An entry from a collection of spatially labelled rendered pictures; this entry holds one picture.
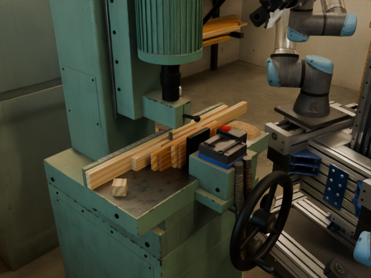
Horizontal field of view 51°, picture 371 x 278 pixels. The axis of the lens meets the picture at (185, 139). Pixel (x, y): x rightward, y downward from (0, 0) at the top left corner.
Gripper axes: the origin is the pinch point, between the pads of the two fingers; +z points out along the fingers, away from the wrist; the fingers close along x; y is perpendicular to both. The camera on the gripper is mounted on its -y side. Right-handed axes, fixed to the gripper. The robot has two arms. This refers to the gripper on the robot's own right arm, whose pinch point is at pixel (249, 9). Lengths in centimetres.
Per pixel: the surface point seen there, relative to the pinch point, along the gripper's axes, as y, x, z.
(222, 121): -34.5, 20.3, -2.6
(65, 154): -70, 0, 37
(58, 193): -75, 11, 44
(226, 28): -172, -80, -233
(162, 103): -24.1, 9.1, 25.7
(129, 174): -36, 21, 40
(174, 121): -23.9, 15.2, 25.8
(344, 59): -127, 11, -314
